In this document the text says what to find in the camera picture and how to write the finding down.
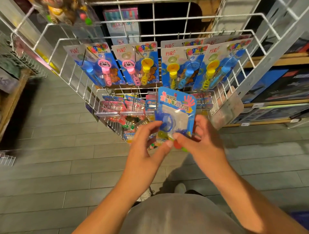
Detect person's right hand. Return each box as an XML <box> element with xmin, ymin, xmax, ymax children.
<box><xmin>173</xmin><ymin>115</ymin><xmax>231</xmax><ymax>180</ymax></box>

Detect person's left hand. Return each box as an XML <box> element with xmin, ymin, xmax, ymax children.
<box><xmin>121</xmin><ymin>121</ymin><xmax>173</xmax><ymax>194</ymax></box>

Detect blue packet blue sticky toy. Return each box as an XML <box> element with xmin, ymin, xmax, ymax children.
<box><xmin>155</xmin><ymin>87</ymin><xmax>198</xmax><ymax>145</ymax></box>

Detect pile of small toy packets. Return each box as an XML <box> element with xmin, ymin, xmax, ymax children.
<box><xmin>97</xmin><ymin>92</ymin><xmax>213</xmax><ymax>145</ymax></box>

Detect bubble wand cards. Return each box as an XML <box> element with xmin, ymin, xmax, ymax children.
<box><xmin>161</xmin><ymin>34</ymin><xmax>254</xmax><ymax>92</ymax></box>

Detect pink and yellow bubble wand card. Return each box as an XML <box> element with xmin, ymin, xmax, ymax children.
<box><xmin>112</xmin><ymin>41</ymin><xmax>159</xmax><ymax>86</ymax></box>

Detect blue and pink bubble wand card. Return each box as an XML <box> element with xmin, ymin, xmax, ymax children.
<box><xmin>65</xmin><ymin>42</ymin><xmax>126</xmax><ymax>87</ymax></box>

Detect blue plastic shopping basket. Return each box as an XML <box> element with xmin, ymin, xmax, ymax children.
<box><xmin>290</xmin><ymin>210</ymin><xmax>309</xmax><ymax>230</ymax></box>

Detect brown monkey toy packet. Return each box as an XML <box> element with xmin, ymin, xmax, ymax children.
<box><xmin>29</xmin><ymin>0</ymin><xmax>92</xmax><ymax>26</ymax></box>

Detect person's left forearm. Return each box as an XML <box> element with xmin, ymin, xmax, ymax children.
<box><xmin>72</xmin><ymin>181</ymin><xmax>157</xmax><ymax>234</ymax></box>

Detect person's grey clothing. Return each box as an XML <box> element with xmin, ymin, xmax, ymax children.
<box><xmin>118</xmin><ymin>193</ymin><xmax>247</xmax><ymax>234</ymax></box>

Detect clear plastic label holder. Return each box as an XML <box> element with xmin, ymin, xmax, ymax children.
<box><xmin>210</xmin><ymin>92</ymin><xmax>244</xmax><ymax>130</ymax></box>

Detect wooden shelf unit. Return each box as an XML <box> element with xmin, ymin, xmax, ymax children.
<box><xmin>222</xmin><ymin>29</ymin><xmax>309</xmax><ymax>128</ymax></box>

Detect wooden goods shelf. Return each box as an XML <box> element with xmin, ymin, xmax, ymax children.
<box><xmin>0</xmin><ymin>67</ymin><xmax>32</xmax><ymax>140</ymax></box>

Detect pink hanging packet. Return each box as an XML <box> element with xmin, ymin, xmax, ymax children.
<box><xmin>12</xmin><ymin>36</ymin><xmax>59</xmax><ymax>73</ymax></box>

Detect wooden shelf with pouches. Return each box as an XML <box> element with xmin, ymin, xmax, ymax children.
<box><xmin>0</xmin><ymin>58</ymin><xmax>20</xmax><ymax>92</ymax></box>

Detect white wire display rack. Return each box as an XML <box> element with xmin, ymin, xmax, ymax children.
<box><xmin>0</xmin><ymin>0</ymin><xmax>309</xmax><ymax>140</ymax></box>

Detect white wire side rack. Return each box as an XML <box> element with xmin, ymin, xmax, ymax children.
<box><xmin>0</xmin><ymin>39</ymin><xmax>46</xmax><ymax>78</ymax></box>

